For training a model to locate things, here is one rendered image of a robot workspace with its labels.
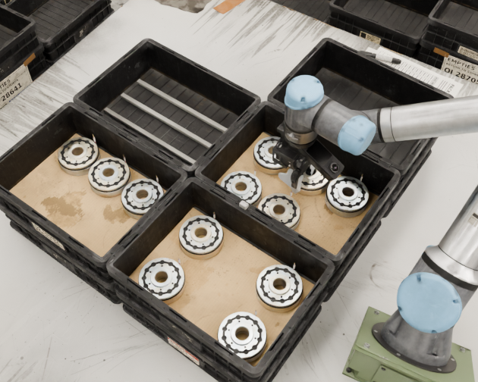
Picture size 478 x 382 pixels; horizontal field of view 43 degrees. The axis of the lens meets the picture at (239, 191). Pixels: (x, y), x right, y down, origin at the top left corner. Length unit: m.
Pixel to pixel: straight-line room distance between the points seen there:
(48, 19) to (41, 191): 1.32
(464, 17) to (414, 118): 1.40
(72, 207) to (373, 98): 0.87
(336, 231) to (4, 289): 0.83
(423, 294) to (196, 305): 0.49
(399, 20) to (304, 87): 1.56
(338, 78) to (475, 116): 0.60
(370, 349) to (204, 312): 0.36
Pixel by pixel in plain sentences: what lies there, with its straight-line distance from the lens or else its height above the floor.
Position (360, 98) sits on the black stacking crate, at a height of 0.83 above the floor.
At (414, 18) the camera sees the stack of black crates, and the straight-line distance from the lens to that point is 2.77.
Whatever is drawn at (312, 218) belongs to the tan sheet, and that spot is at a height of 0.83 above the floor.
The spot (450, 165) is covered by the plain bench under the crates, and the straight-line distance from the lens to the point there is 1.81.
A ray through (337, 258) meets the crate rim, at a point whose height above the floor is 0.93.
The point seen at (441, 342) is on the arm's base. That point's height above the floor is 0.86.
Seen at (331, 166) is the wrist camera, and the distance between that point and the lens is 1.36.
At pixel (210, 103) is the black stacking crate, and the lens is 1.69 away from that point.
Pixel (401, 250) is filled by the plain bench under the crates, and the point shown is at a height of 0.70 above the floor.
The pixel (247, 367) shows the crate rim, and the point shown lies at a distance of 1.19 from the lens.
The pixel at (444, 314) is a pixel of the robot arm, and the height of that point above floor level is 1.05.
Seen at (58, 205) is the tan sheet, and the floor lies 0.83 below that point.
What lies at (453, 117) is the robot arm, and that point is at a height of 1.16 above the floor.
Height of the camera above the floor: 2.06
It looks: 55 degrees down
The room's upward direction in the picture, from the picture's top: 1 degrees clockwise
